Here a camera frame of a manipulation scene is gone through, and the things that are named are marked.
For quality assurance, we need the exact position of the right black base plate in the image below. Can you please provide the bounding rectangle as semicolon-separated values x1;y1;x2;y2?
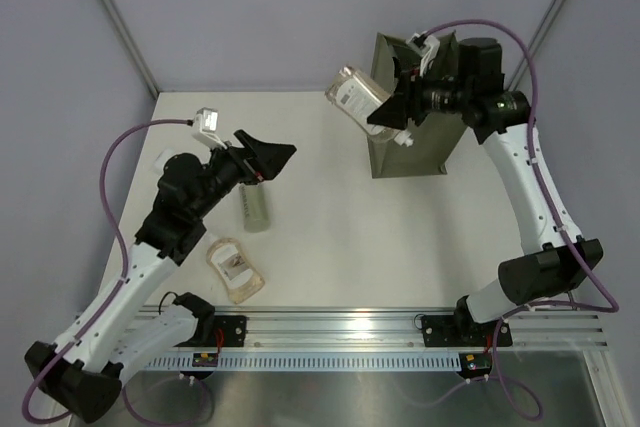
418;314;513;348

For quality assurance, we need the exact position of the white flat bottle black cap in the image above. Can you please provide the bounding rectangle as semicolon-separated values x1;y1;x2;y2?
152;149;174;175

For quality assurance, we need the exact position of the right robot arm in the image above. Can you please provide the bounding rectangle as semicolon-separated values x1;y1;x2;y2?
367;34;603;345

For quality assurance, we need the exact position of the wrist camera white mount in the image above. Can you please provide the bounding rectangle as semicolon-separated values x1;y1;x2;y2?
406;32;440;76
191;108;227;150

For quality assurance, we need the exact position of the aluminium frame post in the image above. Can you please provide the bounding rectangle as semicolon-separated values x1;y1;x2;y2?
502;0;601;98
97;0;161;100

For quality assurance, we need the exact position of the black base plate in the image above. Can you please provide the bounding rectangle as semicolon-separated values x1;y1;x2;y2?
177;315;247;348
418;314;513;348

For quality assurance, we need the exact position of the right aluminium frame post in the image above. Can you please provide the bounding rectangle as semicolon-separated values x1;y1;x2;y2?
502;0;601;98

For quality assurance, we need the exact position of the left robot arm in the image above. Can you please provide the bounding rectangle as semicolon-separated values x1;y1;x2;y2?
21;130;297;425

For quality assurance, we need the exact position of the olive green canvas bag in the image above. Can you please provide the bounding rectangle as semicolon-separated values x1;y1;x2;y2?
367;33;466;179

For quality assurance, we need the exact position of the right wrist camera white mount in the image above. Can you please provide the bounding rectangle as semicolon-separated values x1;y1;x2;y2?
406;32;440;76

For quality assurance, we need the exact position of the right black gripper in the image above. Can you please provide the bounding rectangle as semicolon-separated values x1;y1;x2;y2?
368;64;472;132

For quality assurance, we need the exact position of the pale green cylindrical bottle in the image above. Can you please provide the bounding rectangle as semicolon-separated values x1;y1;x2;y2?
239;184;271;233

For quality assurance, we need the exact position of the amber soap bottle white cap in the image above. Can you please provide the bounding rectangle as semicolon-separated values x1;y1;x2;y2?
325;65;414;147

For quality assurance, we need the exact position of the left aluminium frame post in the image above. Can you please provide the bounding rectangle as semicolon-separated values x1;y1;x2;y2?
97;0;161;100

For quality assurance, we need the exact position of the aluminium front rail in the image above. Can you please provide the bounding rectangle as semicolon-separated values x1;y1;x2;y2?
63;309;609;352

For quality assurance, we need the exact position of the white slotted cable duct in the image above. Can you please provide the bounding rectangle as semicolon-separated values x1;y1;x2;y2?
145;352;461;372

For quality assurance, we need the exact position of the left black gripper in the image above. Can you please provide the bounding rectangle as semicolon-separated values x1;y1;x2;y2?
192;130;295;220

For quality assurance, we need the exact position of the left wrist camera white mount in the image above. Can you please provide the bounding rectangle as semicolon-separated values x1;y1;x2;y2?
191;108;227;150

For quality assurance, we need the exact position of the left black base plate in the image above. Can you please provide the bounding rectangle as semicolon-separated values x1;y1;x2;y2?
177;315;247;348

